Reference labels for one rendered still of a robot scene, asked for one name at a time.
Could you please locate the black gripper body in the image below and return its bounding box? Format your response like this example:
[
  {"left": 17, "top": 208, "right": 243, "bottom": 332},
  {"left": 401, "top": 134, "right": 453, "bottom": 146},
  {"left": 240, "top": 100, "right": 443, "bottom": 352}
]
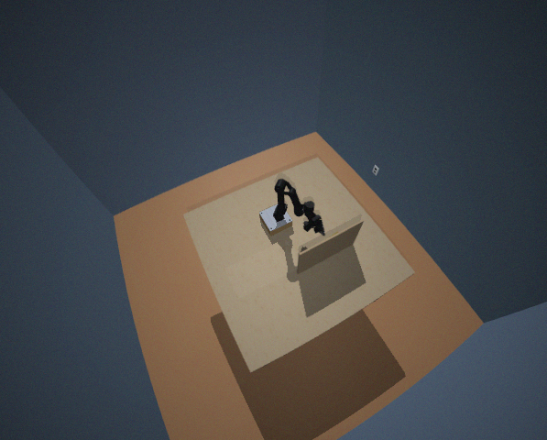
[{"left": 308, "top": 214, "right": 322, "bottom": 234}]

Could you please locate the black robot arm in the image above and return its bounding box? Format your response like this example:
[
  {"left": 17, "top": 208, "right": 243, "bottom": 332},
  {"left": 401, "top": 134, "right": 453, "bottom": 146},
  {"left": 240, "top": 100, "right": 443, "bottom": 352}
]
[{"left": 273, "top": 179, "right": 315, "bottom": 232}]

